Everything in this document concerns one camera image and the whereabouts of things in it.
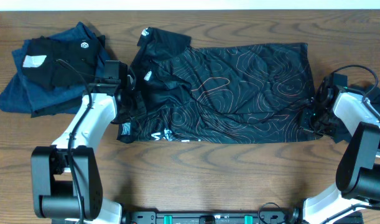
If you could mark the dark garment at right edge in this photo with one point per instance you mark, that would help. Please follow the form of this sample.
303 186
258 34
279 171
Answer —
341 133

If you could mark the black folded shirt on stack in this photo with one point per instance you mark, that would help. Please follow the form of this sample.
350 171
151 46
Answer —
53 63

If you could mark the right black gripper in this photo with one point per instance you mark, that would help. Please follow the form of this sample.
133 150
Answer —
311 119

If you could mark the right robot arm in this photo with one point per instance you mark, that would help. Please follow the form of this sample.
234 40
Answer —
357 181

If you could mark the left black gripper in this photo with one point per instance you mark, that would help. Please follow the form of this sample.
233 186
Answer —
132 98

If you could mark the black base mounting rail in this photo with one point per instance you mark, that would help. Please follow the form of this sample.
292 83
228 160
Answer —
273 216

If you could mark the black jersey with orange lines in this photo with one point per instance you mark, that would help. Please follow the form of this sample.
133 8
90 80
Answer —
252 94

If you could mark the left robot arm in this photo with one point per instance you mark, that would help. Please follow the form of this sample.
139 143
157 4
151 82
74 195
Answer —
66 183

